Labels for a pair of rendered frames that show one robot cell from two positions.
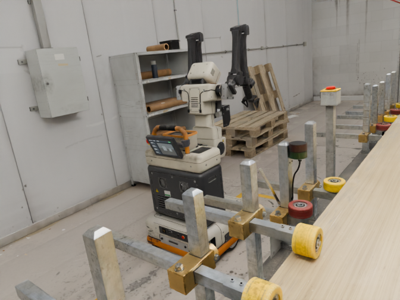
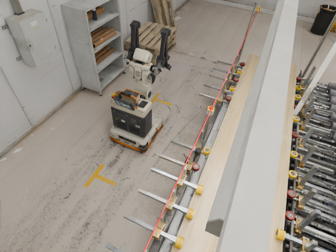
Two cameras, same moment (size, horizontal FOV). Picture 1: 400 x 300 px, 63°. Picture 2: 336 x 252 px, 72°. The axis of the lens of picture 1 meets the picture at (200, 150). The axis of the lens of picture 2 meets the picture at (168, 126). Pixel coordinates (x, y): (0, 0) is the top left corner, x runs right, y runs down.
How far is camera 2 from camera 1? 1.50 m
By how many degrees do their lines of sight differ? 34
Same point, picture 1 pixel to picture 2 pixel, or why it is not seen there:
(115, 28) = not seen: outside the picture
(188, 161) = (137, 112)
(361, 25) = not seen: outside the picture
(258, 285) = (190, 212)
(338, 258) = (207, 192)
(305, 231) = (200, 189)
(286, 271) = (194, 199)
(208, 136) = (143, 89)
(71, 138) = (44, 70)
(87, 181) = (57, 94)
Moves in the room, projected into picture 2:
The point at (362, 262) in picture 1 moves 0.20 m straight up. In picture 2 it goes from (213, 194) to (217, 183)
